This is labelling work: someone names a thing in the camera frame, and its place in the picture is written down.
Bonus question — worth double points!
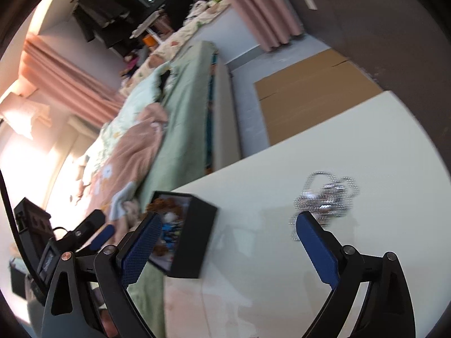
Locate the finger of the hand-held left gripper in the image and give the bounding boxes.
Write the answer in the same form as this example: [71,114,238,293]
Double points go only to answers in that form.
[89,224,116,251]
[65,209,107,252]

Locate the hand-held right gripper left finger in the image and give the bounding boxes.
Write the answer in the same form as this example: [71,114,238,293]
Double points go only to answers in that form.
[40,212,163,338]

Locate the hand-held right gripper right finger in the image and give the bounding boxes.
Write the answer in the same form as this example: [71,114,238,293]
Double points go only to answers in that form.
[295,211,416,338]

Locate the blue braided bracelet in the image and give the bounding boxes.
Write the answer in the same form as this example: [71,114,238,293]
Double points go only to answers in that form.
[160,222,183,246]

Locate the brown seed bead bracelet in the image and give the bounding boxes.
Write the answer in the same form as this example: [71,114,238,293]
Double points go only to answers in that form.
[147,197,184,258]

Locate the silver ball chain necklace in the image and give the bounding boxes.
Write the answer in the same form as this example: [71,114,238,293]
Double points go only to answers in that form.
[288,171,361,242]

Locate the black box with white lining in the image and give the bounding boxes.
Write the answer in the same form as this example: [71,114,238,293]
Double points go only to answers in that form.
[146,191,218,279]

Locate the pink floral blanket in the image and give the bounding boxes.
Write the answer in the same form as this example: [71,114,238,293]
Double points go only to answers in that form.
[75,105,169,221]

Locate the white hanging cloth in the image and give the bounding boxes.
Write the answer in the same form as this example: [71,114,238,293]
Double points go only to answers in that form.
[0,91,50,140]

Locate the light green floral quilt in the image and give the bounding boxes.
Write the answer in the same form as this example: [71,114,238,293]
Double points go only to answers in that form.
[100,61,174,157]

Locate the pink curtain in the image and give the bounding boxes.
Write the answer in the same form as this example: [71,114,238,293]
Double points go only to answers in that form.
[20,35,126,128]
[202,0,304,52]

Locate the bed with green sheet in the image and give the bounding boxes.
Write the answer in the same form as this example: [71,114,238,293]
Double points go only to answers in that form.
[68,40,244,338]

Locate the flat brown cardboard sheet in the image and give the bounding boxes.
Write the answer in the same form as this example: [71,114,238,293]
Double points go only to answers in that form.
[254,48,383,147]

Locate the dark hanging clothes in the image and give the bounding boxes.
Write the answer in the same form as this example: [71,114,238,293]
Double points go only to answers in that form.
[72,0,149,52]

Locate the floral window seat cushion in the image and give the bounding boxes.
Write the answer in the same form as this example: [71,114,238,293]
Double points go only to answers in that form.
[121,0,232,89]

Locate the small white folding table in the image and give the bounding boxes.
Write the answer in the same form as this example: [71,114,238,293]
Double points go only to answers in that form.
[132,7,167,40]

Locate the black bag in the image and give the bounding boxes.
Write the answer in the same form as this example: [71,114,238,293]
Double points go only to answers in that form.
[165,0,198,29]

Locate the dark grey wardrobe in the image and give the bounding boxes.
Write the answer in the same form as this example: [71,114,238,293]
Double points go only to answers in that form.
[271,0,451,185]

